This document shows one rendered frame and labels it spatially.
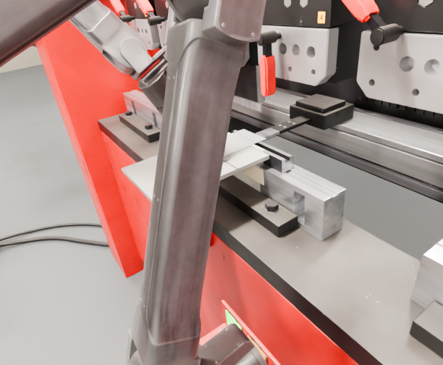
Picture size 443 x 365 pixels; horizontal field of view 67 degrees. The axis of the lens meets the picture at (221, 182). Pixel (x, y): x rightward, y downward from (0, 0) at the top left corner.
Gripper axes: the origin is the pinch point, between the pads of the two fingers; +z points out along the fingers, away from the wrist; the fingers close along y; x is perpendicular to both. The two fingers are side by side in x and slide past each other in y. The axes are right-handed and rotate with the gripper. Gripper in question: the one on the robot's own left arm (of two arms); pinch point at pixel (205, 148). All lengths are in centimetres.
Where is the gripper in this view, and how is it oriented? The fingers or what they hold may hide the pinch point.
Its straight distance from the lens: 73.6
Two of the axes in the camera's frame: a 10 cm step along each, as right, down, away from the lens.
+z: 4.7, 5.9, 6.5
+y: -5.5, -3.9, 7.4
